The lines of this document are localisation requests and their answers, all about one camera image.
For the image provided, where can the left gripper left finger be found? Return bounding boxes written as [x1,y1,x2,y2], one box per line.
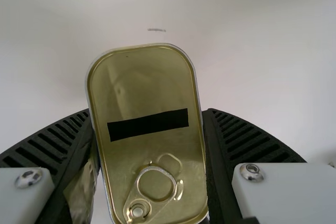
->
[0,108,101,224]

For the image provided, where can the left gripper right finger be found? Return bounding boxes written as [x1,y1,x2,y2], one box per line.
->
[200,108,336,224]

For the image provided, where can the gold rectangular tin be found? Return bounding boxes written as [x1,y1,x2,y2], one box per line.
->
[84,42,209,224]

